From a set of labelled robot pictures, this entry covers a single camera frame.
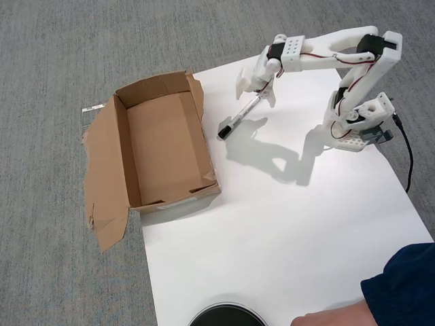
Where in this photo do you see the open brown cardboard box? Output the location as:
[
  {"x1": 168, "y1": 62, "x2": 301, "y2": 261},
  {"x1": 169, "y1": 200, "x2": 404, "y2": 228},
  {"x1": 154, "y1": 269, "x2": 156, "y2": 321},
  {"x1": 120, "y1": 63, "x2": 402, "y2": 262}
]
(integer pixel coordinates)
[{"x1": 81, "y1": 70, "x2": 222, "y2": 253}]

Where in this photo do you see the white gripper with motor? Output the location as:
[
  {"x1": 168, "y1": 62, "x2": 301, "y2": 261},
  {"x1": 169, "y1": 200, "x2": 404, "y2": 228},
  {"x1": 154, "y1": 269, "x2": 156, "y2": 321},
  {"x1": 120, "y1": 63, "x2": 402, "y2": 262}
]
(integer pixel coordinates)
[{"x1": 235, "y1": 45, "x2": 285, "y2": 109}]

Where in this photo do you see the person's bare hand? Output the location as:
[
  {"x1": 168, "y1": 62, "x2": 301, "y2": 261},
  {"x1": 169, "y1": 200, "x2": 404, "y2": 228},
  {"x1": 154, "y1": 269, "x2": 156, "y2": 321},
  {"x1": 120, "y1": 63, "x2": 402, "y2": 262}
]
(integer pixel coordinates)
[{"x1": 291, "y1": 300, "x2": 377, "y2": 326}]

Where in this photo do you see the forearm in dark blue sleeve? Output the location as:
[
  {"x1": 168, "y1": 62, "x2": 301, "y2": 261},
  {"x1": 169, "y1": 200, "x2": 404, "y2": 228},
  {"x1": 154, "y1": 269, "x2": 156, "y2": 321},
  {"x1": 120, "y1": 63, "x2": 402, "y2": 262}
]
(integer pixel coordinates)
[{"x1": 360, "y1": 241, "x2": 435, "y2": 326}]

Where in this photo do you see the grey table clamp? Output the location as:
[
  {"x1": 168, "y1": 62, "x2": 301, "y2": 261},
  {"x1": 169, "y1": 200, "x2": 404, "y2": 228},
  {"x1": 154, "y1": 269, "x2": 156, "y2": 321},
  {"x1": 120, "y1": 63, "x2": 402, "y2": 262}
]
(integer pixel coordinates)
[{"x1": 360, "y1": 127, "x2": 394, "y2": 145}]

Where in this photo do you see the black round disc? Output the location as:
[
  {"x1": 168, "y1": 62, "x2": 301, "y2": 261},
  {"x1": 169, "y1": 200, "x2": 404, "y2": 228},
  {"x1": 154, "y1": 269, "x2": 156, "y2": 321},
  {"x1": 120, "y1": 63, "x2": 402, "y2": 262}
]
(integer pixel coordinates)
[{"x1": 188, "y1": 294, "x2": 271, "y2": 326}]

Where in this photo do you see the black power cable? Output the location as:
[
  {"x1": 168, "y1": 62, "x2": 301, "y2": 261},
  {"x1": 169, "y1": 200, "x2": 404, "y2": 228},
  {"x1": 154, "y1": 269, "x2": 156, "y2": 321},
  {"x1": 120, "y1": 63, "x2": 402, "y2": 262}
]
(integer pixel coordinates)
[{"x1": 392, "y1": 113, "x2": 414, "y2": 194}]

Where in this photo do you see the white marker pen black cap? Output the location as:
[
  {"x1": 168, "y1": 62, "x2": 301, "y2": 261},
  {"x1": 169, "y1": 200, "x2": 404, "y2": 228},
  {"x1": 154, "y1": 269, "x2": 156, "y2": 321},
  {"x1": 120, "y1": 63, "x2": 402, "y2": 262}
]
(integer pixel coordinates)
[{"x1": 217, "y1": 96, "x2": 262, "y2": 141}]

